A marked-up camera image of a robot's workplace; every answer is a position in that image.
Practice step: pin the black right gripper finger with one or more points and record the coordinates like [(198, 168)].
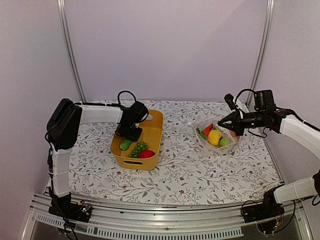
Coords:
[(229, 118), (228, 126)]

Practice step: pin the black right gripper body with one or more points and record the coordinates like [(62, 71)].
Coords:
[(259, 119)]

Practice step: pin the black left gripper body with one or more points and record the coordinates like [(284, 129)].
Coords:
[(129, 132)]

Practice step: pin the red apple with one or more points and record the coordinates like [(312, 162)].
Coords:
[(145, 154), (233, 134)]

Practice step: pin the green apple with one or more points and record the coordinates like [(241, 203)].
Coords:
[(223, 142)]

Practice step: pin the yellow plastic basket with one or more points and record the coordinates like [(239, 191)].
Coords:
[(152, 131)]

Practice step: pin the yellow lemon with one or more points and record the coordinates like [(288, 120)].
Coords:
[(214, 137)]

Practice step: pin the clear zip top bag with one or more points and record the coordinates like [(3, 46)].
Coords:
[(207, 147)]

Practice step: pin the orange carrot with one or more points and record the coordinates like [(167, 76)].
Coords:
[(205, 132)]

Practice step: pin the green cucumber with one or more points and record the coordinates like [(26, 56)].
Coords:
[(125, 144)]

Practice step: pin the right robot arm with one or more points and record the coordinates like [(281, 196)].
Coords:
[(304, 137)]

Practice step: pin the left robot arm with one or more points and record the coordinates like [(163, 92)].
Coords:
[(63, 127)]

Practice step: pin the green grape bunch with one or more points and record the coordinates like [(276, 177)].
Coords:
[(138, 149)]

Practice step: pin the floral table mat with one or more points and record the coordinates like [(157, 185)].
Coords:
[(187, 171)]

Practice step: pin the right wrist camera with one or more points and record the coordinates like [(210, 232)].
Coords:
[(231, 102)]

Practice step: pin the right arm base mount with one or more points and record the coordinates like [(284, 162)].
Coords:
[(252, 211)]

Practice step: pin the front aluminium rail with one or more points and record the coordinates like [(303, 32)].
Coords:
[(120, 220)]

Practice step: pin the right aluminium frame post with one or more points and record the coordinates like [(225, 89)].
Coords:
[(263, 44)]

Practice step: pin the aluminium frame post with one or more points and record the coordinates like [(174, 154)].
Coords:
[(263, 44), (61, 7)]

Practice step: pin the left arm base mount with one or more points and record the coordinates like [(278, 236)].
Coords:
[(63, 207)]

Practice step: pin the left aluminium frame post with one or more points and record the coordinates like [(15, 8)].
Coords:
[(61, 7)]

